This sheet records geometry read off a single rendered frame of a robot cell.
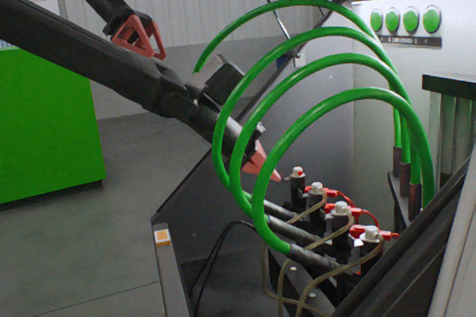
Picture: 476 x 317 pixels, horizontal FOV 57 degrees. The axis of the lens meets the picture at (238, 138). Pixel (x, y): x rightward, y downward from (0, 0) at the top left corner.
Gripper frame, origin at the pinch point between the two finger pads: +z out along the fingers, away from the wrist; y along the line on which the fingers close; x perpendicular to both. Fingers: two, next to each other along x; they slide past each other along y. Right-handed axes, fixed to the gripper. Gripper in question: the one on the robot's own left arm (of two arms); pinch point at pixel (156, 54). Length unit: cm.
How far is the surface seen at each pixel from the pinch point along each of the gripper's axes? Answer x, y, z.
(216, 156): -1.5, -18.7, 26.3
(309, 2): -26.3, -0.3, 16.3
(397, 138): -19.7, 7.8, 43.4
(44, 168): 207, 218, -120
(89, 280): 163, 129, -7
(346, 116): -14, 38, 33
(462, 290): -16, -33, 54
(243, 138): -8.1, -25.0, 28.4
